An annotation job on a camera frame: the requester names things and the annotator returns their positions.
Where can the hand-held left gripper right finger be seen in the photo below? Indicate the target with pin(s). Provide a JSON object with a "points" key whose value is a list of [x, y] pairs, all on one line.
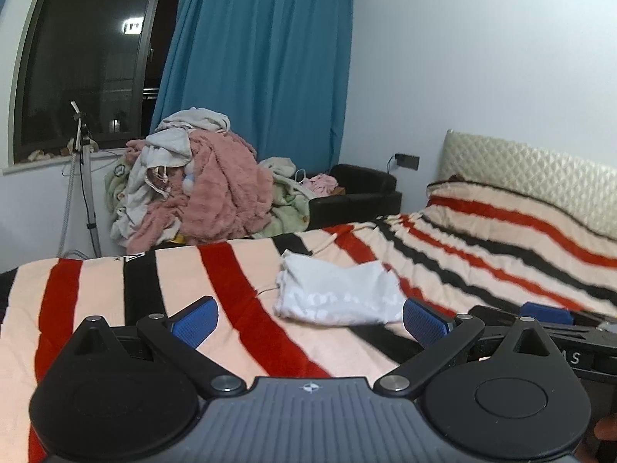
{"points": [[424, 320]]}

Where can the wall socket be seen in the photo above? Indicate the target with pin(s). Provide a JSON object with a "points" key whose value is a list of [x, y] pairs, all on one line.
{"points": [[405, 160]]}

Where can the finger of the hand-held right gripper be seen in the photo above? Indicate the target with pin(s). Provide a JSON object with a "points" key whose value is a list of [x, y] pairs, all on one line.
{"points": [[544, 312]]}

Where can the small pink garment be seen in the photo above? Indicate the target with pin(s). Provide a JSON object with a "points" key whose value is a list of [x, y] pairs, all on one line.
{"points": [[322, 184]]}

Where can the white floral patterned cloth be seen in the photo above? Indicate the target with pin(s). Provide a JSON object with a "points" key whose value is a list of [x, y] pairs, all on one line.
{"points": [[123, 193]]}

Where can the dark window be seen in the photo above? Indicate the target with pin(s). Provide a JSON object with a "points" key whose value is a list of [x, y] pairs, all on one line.
{"points": [[72, 58]]}

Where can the grey white garment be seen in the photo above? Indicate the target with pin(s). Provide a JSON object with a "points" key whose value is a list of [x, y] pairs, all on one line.
{"points": [[193, 119]]}

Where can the white t-shirt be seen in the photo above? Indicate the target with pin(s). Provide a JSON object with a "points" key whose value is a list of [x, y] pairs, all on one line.
{"points": [[337, 289]]}

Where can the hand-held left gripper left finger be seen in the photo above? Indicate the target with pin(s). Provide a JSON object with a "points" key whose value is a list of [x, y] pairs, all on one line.
{"points": [[195, 320]]}

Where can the black sofa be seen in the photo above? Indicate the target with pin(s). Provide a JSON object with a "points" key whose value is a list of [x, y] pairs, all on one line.
{"points": [[356, 197]]}

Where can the red black striped blanket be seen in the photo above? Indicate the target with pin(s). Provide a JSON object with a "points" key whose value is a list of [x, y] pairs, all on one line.
{"points": [[96, 289]]}

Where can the grey garment steamer stand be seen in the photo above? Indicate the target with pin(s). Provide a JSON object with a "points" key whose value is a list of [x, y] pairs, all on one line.
{"points": [[88, 178]]}

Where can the blue curtain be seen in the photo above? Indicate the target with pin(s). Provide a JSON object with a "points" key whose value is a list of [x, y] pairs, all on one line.
{"points": [[255, 58]]}

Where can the pale green blanket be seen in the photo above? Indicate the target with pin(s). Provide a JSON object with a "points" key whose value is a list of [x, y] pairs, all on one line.
{"points": [[284, 202]]}

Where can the cream quilted headboard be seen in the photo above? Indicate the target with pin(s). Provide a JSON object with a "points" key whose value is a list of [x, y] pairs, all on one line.
{"points": [[530, 178]]}

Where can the pink fluffy blanket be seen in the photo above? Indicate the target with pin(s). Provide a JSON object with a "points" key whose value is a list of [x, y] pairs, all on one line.
{"points": [[226, 188]]}

